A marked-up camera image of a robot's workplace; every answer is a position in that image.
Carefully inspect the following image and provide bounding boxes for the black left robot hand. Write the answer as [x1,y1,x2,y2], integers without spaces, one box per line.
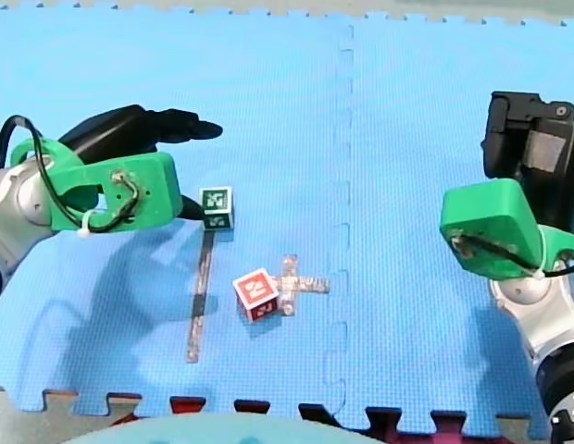
[58,104,225,223]

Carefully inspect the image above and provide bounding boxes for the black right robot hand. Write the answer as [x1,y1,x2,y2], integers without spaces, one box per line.
[480,90,574,233]

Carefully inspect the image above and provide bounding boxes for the green cube white marks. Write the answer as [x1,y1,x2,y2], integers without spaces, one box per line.
[198,185,235,231]

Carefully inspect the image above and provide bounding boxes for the red cube white marks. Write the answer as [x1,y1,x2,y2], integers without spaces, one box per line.
[231,266,282,326]

